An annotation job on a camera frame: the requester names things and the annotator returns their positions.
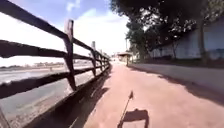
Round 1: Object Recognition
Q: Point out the grey concrete wall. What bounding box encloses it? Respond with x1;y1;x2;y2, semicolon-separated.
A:
147;19;224;62

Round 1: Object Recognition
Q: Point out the row of trees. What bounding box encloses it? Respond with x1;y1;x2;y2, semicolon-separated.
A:
109;0;224;65

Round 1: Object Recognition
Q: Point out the dark wooden rail fence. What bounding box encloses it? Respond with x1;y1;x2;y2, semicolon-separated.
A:
0;0;113;128

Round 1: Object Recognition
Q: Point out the grey water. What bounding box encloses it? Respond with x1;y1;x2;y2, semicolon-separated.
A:
0;65;108;128

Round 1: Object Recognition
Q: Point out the shelter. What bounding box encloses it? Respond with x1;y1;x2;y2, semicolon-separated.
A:
117;50;135;66

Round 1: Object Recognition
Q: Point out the pale concrete strip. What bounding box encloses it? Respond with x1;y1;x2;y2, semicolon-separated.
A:
129;62;224;96

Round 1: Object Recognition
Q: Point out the red brick path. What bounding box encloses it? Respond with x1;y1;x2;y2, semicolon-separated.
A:
82;61;224;128

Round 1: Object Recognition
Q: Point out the distant shore with buildings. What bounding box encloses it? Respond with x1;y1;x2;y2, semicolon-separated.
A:
0;60;91;72

